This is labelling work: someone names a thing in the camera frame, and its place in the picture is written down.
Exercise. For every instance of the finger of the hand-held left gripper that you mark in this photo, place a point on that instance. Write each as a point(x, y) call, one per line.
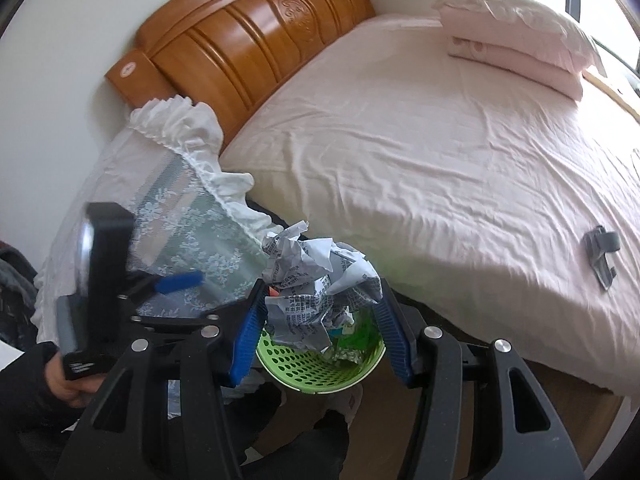
point(177, 280)
point(175, 320)

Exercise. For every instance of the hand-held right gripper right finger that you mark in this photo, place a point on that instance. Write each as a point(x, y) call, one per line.
point(395, 340)

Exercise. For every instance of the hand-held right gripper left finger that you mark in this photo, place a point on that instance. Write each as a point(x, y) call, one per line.
point(245, 345)

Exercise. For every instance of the green plastic basket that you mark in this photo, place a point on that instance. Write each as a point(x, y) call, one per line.
point(300, 370)

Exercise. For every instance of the printed paper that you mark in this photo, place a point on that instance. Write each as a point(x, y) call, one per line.
point(310, 280)

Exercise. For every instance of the person's left forearm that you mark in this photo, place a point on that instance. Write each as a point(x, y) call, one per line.
point(25, 400)

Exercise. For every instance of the person's left hand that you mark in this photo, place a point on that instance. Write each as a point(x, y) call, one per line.
point(70, 387)

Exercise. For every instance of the white slipper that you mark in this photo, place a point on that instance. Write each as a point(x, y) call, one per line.
point(347, 400)

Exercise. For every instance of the dark bag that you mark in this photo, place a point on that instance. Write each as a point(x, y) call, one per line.
point(15, 290)

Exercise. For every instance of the bed with pink sheet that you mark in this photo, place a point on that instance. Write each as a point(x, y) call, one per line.
point(425, 160)

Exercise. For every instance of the grey plastic clip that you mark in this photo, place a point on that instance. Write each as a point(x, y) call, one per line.
point(597, 252)

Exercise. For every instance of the wooden headboard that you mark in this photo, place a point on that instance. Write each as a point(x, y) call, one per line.
point(240, 35)

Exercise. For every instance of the folded pink blanket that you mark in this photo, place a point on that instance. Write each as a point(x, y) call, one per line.
point(520, 65)

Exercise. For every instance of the light wooden board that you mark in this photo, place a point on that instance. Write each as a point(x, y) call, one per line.
point(615, 97)

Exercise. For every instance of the white pillow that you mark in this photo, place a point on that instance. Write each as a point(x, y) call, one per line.
point(515, 15)

